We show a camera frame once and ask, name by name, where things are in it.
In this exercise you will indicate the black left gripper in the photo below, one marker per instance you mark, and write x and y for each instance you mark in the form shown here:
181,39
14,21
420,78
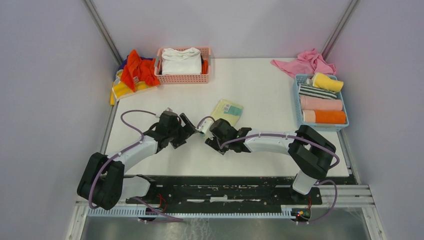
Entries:
186,131

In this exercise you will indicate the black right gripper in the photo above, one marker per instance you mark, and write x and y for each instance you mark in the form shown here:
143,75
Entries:
213,143

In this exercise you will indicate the yellow green teal towel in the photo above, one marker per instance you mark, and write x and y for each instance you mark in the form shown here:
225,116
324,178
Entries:
225,109

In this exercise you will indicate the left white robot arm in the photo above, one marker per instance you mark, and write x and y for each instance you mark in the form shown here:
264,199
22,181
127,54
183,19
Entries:
102,181

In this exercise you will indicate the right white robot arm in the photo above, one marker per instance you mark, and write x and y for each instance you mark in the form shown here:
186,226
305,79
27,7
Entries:
313,153

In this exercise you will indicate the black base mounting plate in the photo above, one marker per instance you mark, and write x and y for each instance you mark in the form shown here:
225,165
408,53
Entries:
219,194

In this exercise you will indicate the orange cloth in pink basket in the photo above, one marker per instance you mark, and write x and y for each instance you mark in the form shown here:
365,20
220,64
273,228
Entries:
204,67

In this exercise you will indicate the white folded cloth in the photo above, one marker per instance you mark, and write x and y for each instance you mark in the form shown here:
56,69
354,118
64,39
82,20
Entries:
181,62

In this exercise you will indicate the orange red towel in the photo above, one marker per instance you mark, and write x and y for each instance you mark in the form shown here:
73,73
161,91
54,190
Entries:
141,68

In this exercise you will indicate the pink perforated basket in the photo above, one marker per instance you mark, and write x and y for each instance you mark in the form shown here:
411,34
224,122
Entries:
183,78

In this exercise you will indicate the purple cloth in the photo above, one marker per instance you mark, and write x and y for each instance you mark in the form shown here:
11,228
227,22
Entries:
121,67

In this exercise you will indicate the rolled orange towel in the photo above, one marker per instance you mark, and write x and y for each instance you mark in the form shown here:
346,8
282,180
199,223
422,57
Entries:
324,117

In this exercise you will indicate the rolled pink towel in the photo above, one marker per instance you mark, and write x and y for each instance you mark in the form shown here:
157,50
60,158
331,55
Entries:
314,103

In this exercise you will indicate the rolled striped towel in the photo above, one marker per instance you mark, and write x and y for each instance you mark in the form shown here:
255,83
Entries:
311,91

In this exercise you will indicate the blue perforated basket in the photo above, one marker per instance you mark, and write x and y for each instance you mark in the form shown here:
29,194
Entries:
306,79

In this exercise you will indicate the rolled yellow towel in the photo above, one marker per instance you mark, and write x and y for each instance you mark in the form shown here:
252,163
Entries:
323,81

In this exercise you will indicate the pink crumpled towel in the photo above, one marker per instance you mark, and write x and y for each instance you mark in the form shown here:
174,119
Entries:
307,62

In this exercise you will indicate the aluminium corner rail left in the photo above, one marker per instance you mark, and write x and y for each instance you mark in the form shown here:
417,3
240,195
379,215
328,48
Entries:
101,26

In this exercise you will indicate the aluminium corner rail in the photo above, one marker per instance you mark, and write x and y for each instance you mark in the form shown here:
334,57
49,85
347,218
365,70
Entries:
101,26
339,27

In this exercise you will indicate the aluminium corner rail right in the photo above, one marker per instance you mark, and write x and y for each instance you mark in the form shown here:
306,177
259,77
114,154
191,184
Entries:
339,27

